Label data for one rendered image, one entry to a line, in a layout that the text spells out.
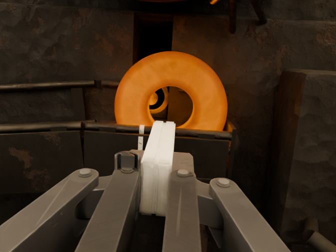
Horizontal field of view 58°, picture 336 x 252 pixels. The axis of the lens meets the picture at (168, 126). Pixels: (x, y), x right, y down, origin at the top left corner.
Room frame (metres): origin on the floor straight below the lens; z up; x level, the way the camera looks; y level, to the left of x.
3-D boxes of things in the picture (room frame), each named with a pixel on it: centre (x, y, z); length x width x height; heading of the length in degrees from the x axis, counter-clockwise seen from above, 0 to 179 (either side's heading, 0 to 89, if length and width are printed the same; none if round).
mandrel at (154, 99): (0.58, 0.03, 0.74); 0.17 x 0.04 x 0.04; 178
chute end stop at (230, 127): (0.42, -0.09, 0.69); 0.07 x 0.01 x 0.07; 178
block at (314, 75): (0.43, -0.20, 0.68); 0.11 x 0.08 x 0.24; 178
